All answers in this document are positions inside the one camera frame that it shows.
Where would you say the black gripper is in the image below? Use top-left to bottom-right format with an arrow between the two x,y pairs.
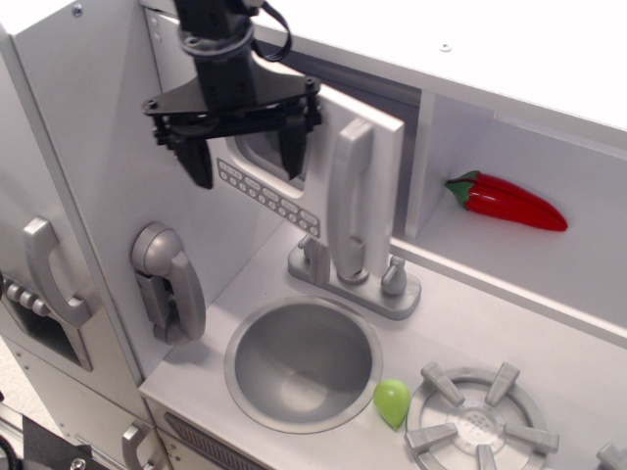
143,52 -> 321,190

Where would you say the white microwave door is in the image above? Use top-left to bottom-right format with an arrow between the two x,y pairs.
210,86 -> 405,277

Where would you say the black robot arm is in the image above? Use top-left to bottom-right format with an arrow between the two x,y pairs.
143,1 -> 321,189

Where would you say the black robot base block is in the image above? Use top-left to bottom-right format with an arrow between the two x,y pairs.
1,415 -> 95,469

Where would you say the silver toy telephone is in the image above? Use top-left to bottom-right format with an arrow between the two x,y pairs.
131,222 -> 206,346

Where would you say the silver toy faucet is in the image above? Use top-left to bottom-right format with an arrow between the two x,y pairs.
288,236 -> 422,321

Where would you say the round silver sink basin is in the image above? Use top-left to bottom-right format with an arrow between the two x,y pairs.
224,296 -> 383,434

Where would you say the red toy chili pepper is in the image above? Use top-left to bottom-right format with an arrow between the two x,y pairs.
445,170 -> 568,232

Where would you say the silver ice dispenser panel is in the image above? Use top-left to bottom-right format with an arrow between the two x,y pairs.
1,274 -> 93,372

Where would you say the green toy pear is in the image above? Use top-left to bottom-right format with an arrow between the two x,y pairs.
373,379 -> 411,431

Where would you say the silver stove burner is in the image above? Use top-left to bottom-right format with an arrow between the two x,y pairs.
405,362 -> 559,469

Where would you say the silver fridge door handle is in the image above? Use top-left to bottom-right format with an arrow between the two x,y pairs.
23,216 -> 91,328

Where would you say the silver oven door handle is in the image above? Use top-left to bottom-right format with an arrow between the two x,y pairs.
121,425 -> 154,470

